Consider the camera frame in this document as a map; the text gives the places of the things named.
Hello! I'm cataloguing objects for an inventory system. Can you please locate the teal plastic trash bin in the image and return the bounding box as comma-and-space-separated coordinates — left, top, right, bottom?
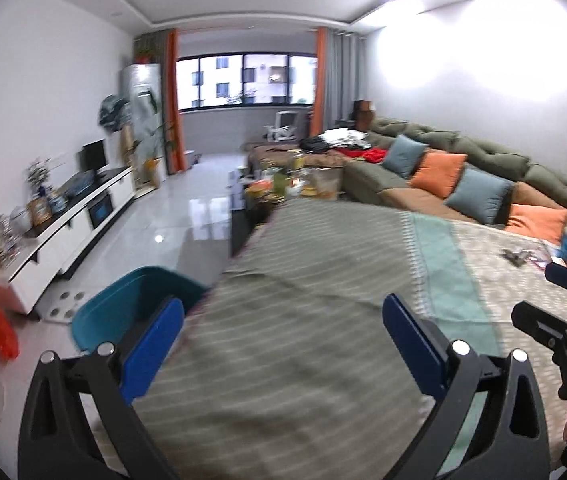
70, 266, 210, 352

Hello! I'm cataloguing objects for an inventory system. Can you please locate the red packet with disc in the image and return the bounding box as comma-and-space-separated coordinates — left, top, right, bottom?
530, 240, 557, 269

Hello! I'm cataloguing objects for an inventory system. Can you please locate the small silver black packet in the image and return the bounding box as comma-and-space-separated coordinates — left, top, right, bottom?
501, 249, 533, 268

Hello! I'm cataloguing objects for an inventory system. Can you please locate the orange cushion near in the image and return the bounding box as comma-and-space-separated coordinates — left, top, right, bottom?
505, 204, 567, 245

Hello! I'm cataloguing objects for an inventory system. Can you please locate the orange cushion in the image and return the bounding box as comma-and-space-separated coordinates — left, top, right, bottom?
409, 150, 467, 200
505, 204, 567, 245

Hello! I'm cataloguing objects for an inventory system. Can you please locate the white bathroom scale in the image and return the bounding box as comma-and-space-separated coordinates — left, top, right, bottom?
37, 289, 90, 325

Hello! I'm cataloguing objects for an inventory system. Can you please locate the blue cushion near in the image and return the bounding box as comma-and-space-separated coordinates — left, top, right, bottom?
444, 167, 513, 224

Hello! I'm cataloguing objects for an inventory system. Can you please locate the blue cushion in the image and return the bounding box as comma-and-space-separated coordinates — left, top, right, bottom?
444, 167, 513, 224
381, 134, 428, 179

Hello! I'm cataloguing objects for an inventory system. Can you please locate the white black tv cabinet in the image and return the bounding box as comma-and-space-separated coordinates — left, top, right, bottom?
0, 168, 134, 315

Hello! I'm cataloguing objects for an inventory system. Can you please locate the green brown sectional sofa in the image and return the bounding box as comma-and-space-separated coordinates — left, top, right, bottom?
247, 116, 567, 256

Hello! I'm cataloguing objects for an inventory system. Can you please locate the framed picture on cabinet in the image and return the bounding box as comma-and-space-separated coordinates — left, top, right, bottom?
27, 197, 52, 226

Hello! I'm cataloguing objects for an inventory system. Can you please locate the orange cushion far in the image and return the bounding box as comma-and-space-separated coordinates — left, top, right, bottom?
409, 150, 467, 200

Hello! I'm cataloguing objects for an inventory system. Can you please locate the patterned tablecloth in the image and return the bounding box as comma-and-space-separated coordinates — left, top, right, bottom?
134, 198, 567, 479

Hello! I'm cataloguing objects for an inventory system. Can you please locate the blue cushion far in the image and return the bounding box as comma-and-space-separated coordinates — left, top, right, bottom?
381, 134, 428, 179

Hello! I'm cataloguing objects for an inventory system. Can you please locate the small black monitor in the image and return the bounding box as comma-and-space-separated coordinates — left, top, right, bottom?
80, 140, 108, 176

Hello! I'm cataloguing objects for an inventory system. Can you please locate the tall potted plant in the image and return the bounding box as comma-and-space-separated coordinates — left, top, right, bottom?
136, 87, 174, 188

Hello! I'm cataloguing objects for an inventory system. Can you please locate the pile of clothes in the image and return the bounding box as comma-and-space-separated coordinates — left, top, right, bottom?
299, 128, 389, 164

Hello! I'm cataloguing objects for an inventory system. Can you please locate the cluttered coffee table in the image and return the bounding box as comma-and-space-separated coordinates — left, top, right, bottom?
229, 146, 345, 257

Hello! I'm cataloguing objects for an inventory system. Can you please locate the white standing air conditioner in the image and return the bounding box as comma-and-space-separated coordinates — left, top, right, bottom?
120, 63, 166, 191

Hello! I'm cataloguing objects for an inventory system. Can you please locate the right orange grey curtain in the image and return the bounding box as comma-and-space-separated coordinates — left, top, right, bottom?
308, 27, 367, 136

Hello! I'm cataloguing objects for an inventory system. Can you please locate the orange grey curtain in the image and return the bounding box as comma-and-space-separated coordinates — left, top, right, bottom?
134, 28, 187, 174
308, 27, 367, 136

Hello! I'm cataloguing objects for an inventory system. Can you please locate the white office chair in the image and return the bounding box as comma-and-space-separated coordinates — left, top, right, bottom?
264, 110, 300, 143

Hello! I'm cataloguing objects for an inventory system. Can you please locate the left orange grey curtain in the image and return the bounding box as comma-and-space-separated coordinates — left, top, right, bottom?
134, 28, 187, 174

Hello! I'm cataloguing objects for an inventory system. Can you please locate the window with black frame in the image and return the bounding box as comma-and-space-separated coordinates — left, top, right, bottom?
176, 52, 318, 110

